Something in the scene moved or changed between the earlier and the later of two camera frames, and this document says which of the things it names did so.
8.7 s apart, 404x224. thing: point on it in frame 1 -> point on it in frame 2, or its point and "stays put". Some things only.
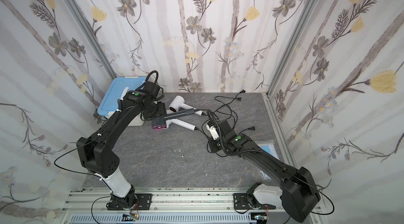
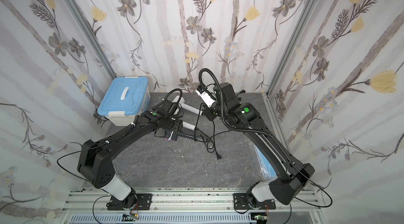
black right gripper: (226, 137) -> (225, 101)
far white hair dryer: (177, 104) stays put
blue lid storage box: (110, 103) stays put
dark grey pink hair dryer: (161, 123) -> (174, 136)
